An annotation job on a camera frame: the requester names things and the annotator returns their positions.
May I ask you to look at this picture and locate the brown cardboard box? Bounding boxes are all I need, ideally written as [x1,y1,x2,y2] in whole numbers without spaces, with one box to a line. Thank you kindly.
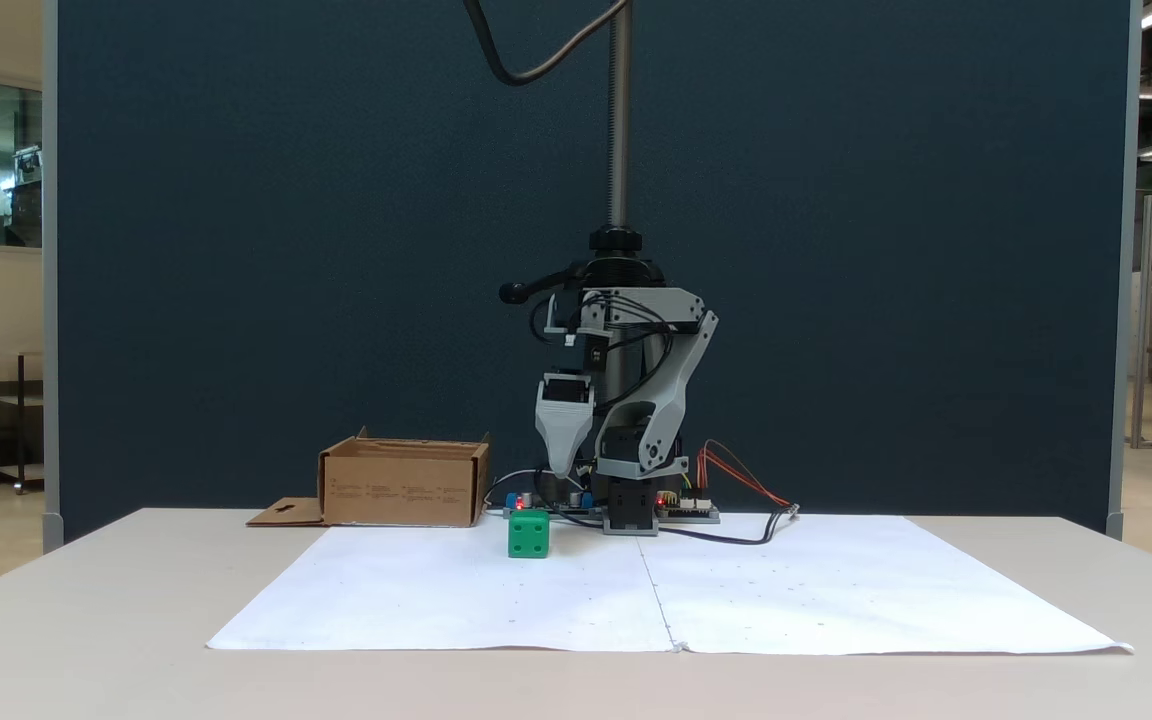
[245,426,493,529]

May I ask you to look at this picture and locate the framed wall window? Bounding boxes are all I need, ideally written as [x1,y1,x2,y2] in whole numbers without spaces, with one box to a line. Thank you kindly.
[0,67,45,259]

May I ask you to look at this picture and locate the dark blue partition panel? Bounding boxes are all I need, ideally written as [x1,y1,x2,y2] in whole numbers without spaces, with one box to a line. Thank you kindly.
[43,0,1143,546]

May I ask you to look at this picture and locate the orange wire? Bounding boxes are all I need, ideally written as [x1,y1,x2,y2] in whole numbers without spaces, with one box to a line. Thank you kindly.
[696,438,795,511]

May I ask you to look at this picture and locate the black shelf cart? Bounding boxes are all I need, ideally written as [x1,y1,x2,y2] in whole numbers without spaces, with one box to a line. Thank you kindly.
[0,349,46,497]

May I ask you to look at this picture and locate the green dice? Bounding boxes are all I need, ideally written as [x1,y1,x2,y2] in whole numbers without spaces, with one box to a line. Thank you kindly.
[507,509,551,560]

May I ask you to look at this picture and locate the black cable with white connector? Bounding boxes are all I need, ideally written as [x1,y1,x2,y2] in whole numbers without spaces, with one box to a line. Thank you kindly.
[656,503,801,548]

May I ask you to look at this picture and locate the long black servo wire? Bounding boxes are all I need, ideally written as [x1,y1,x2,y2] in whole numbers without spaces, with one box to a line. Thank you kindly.
[591,296,678,412]

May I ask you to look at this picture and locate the camera stand with metal pole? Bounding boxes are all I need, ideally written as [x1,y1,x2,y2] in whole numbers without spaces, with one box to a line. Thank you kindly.
[498,0,669,481]

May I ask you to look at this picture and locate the hanging grey camera cable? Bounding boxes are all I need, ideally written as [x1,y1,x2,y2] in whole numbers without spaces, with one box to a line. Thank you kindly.
[462,0,633,89]

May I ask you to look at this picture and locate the blue circuit board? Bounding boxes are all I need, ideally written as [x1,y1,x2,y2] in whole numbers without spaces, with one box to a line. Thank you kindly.
[502,488,599,521]

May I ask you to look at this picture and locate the white paper sheet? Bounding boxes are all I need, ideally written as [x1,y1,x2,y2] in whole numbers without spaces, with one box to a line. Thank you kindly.
[205,524,683,654]
[636,514,1135,658]

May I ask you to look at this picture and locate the short black servo wire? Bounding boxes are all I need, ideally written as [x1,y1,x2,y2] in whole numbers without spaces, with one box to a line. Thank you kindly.
[529,296,569,347]

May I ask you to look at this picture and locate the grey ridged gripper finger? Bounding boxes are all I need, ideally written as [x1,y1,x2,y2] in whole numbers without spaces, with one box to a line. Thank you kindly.
[534,400,598,480]

